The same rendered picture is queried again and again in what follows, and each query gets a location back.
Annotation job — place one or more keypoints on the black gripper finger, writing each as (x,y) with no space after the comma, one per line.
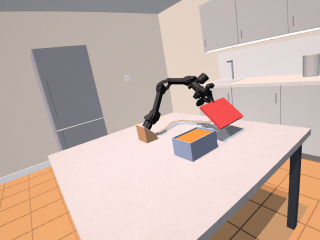
(206,100)
(209,95)

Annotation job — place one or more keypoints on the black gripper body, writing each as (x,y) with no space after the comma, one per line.
(203,92)

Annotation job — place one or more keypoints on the red box lid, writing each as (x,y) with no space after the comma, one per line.
(221,112)

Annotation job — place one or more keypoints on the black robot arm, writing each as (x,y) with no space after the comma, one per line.
(190,81)

